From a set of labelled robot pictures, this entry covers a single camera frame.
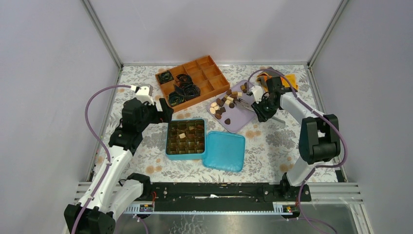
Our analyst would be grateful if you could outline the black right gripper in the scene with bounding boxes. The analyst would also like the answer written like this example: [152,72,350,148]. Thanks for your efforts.
[251,96,279,123]

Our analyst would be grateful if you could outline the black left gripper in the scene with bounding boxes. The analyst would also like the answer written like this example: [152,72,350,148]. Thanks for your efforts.
[137,98,173,132]

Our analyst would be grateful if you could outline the metal serving tongs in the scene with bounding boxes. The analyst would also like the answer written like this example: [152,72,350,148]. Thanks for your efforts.
[234,98,285,127]

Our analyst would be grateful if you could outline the teal chocolate box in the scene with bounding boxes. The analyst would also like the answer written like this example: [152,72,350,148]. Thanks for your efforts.
[165,118,207,160]

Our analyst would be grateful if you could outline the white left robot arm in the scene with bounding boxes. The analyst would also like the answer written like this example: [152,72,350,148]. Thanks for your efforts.
[64,98,173,234]

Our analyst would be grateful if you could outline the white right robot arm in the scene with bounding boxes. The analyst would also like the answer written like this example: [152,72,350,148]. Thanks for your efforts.
[247,77,341,201]

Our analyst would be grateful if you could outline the rolled dark green tie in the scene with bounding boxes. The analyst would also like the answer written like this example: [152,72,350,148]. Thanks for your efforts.
[168,91,186,107]

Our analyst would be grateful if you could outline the orange grey cloth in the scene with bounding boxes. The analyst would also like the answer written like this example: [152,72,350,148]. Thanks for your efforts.
[256,67,299,92]

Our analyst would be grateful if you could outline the rolled dark patterned tie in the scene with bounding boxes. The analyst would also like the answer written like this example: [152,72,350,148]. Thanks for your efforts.
[174,84,201,100]

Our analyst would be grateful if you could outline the wooden compartment tray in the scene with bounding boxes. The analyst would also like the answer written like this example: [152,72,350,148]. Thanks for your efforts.
[155,55,230,112]

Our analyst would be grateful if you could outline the rolled dark floral tie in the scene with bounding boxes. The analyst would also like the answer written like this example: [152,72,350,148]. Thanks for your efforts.
[157,70,174,84]

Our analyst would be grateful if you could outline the lavender plastic tray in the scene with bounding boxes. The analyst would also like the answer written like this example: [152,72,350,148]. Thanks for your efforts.
[206,91,258,134]

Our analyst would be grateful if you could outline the pile of assorted chocolates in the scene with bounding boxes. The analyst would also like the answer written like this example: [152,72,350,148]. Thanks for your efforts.
[211,80,254,108]

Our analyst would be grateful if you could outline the teal box lid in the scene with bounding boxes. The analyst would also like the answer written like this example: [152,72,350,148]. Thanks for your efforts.
[202,131,245,173]

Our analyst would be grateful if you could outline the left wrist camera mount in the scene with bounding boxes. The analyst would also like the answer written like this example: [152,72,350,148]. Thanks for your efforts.
[130,84,155,105]

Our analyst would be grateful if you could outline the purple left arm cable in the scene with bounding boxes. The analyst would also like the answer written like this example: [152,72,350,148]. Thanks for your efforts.
[70,84,133,234]

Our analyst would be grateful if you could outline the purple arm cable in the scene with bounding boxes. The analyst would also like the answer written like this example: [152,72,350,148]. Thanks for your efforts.
[247,68,348,233]
[70,84,133,234]

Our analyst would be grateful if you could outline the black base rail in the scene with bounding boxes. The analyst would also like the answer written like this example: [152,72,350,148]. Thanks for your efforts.
[136,182,312,213]

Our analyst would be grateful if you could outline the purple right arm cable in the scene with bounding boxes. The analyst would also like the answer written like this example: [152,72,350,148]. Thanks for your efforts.
[247,68,348,233]

